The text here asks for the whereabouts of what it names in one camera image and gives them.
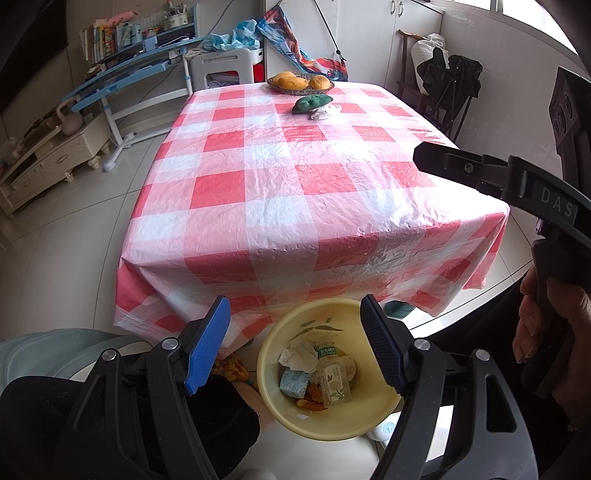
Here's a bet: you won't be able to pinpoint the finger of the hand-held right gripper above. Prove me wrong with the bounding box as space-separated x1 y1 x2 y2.
412 141 514 204

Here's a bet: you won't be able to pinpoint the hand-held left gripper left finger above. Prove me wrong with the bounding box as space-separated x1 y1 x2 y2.
53 295 232 480

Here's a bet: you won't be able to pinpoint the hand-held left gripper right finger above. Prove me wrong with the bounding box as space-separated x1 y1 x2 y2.
360 293 533 480

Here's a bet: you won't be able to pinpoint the clear plastic bottle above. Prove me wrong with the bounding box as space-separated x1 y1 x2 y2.
315 342 352 408

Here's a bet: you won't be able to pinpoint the long white tissue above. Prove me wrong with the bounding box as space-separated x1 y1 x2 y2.
277 340 319 371

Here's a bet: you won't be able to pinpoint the small blue white carton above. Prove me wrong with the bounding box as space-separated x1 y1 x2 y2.
279 368 311 398

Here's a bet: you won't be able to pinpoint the yellow plastic bin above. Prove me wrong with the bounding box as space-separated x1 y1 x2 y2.
256 298 407 440

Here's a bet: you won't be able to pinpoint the person's right hand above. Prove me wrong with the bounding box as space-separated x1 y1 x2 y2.
512 267 591 366

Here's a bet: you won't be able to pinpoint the yellow patterned slipper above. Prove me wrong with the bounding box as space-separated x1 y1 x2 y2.
210 354 251 382

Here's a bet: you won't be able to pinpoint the black folding stand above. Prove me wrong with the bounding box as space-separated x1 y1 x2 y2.
433 78 477 145

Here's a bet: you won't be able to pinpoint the person's black pants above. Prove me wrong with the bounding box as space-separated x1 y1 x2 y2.
0 258 591 480

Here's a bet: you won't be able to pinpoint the white slipper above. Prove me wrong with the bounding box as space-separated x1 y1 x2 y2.
367 411 403 448

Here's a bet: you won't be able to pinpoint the black jacket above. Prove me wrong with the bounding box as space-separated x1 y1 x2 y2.
416 48 484 99

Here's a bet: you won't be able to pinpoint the white sack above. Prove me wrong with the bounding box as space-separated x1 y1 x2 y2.
412 33 447 96

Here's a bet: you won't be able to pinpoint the white cabinet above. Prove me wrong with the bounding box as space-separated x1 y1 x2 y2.
265 0 444 100

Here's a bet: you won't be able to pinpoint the pale green seat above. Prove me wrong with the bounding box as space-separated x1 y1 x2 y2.
0 329 148 388

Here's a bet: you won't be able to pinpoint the window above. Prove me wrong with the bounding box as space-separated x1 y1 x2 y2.
489 0 583 61

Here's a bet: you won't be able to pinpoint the red white checkered tablecloth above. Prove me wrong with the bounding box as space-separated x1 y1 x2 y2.
113 84 511 358

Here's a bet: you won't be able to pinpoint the fruit basket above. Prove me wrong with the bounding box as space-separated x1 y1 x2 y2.
266 73 336 97

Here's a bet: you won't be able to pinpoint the colourful printed bag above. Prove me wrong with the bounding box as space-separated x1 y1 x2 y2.
256 6 349 83

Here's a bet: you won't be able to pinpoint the cream television cabinet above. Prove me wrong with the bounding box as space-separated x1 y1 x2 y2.
0 113 112 217

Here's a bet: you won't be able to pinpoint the white plastic stool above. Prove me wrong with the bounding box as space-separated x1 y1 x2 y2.
190 50 264 91

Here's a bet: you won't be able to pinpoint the blue plastic bag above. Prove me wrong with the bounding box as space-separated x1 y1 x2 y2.
203 18 262 53

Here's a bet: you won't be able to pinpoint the beige ceramic jug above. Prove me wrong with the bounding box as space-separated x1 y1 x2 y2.
56 102 84 136

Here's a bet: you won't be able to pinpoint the blue white study desk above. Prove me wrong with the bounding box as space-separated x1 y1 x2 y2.
60 4 204 172

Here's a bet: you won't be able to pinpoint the white pen holder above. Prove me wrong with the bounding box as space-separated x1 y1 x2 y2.
164 0 189 28

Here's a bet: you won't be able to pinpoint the row of books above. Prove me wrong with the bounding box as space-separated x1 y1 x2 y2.
81 23 117 66

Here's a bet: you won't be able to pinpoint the black cord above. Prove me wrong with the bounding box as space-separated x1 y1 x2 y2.
314 0 347 64

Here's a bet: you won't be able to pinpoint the black wall television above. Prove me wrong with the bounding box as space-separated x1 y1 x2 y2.
0 0 68 112

